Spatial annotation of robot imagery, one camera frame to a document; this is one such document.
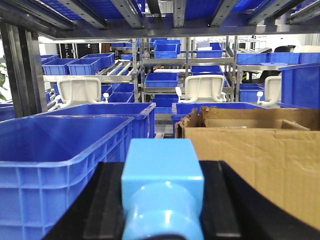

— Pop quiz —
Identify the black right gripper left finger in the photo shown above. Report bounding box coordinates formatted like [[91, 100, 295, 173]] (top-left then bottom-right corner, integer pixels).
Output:
[[43, 162, 124, 240]]

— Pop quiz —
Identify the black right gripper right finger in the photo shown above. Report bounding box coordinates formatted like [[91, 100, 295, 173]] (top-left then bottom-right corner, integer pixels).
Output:
[[199, 160, 320, 240]]

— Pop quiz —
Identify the light blue toy block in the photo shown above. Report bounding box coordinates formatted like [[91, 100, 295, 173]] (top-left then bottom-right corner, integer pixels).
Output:
[[121, 138, 205, 240]]

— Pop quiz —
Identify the near blue plastic bin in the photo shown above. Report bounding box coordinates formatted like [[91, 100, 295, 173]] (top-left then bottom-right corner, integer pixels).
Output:
[[0, 116, 133, 240]]

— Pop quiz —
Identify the blue plastic bin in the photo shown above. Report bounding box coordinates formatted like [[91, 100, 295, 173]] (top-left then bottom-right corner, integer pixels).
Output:
[[0, 116, 133, 240], [39, 103, 156, 138]]

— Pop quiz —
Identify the blue bin behind cardboard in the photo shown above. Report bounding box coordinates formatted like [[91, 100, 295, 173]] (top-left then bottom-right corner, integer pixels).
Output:
[[171, 102, 263, 126]]

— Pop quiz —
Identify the blue bin far right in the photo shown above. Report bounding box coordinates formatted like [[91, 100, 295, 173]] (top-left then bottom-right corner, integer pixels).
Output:
[[278, 63, 320, 109]]

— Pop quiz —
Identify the torn open cardboard box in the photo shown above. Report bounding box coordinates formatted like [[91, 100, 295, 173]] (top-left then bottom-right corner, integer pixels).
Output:
[[175, 106, 320, 228]]

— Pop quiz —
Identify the white chair left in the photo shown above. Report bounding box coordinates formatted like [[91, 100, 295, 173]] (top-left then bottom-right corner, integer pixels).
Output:
[[54, 77, 109, 109]]

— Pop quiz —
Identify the white chair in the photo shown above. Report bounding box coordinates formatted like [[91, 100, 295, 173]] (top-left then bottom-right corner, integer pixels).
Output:
[[256, 76, 282, 108], [175, 74, 227, 103], [54, 77, 109, 109]]

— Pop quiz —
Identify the white chair middle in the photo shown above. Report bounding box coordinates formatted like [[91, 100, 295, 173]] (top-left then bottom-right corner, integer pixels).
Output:
[[175, 74, 227, 103]]

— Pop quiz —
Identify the white chair right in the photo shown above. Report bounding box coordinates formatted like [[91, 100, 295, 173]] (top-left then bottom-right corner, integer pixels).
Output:
[[256, 76, 282, 108]]

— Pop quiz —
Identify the dark metal rack frame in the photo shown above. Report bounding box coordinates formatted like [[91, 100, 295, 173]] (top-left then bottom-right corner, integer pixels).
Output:
[[0, 0, 320, 117]]

